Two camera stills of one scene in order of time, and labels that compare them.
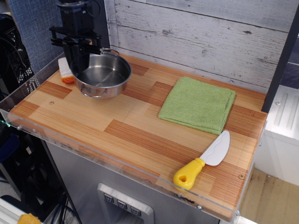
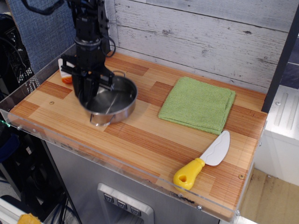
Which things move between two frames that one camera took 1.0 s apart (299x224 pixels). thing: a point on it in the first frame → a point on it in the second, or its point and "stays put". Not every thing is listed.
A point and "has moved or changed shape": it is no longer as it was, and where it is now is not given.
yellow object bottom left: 28,218 stays put
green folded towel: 197,104 stays put
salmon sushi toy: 66,74 stays put
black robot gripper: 77,26 → 89,58
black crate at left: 17,77 stays put
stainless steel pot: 107,76 has moved or changed shape
